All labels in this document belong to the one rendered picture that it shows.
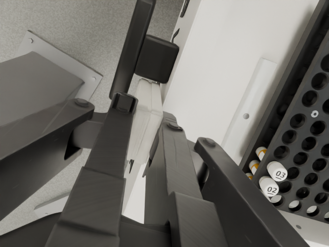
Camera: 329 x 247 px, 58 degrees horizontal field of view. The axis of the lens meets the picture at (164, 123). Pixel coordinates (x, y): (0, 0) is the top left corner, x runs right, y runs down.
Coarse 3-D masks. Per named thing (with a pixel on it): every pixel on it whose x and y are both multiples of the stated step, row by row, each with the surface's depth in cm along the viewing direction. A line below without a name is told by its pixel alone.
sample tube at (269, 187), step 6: (252, 162) 27; (258, 162) 27; (252, 168) 27; (264, 180) 24; (270, 180) 24; (264, 186) 24; (270, 186) 24; (276, 186) 24; (264, 192) 24; (270, 192) 24; (276, 192) 24
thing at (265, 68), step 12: (264, 60) 26; (264, 72) 27; (252, 84) 27; (264, 84) 27; (252, 96) 28; (240, 108) 28; (252, 108) 28; (240, 120) 28; (228, 132) 29; (240, 132) 29; (228, 144) 29
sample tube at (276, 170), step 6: (258, 150) 27; (264, 150) 26; (258, 156) 26; (270, 162) 24; (276, 162) 25; (270, 168) 24; (276, 168) 23; (282, 168) 23; (270, 174) 24; (276, 174) 23; (282, 174) 23; (276, 180) 23
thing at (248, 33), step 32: (256, 0) 26; (288, 0) 26; (224, 32) 27; (256, 32) 27; (288, 32) 27; (224, 64) 28; (256, 64) 28; (224, 96) 29; (192, 128) 30; (224, 128) 30; (256, 128) 30; (320, 224) 32
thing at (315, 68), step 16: (320, 48) 22; (320, 64) 22; (304, 80) 22; (320, 96) 22; (288, 112) 23; (304, 112) 23; (288, 128) 23; (304, 128) 23; (272, 144) 24; (288, 144) 24; (272, 160) 24; (288, 160) 24; (256, 176) 25
